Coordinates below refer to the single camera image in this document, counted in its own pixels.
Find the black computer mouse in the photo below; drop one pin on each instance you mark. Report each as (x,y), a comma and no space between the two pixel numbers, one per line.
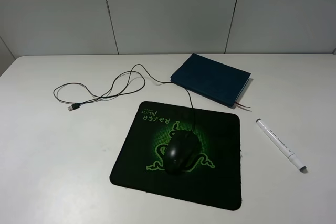
(182,148)

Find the dark blue notebook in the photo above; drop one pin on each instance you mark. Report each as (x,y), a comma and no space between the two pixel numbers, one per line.
(211,79)

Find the white marker pen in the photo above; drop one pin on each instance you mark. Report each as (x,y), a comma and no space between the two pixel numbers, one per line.
(288,153)

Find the black green razer mousepad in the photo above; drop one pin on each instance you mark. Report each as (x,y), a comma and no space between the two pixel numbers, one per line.
(212,177)

